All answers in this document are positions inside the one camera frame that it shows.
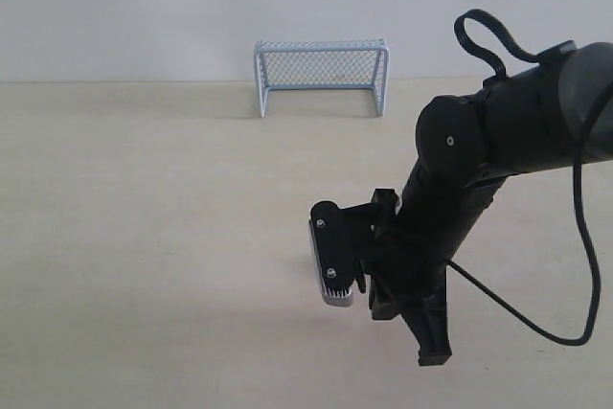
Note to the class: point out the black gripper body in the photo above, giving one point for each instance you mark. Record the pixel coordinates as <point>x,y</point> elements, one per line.
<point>417,234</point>

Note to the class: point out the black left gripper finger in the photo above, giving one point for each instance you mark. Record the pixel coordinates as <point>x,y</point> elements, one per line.
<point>426,317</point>

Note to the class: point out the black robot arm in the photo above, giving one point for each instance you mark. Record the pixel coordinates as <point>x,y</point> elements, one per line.
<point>553,116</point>

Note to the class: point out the light blue mini soccer goal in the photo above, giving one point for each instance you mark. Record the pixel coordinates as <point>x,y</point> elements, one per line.
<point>322,65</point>

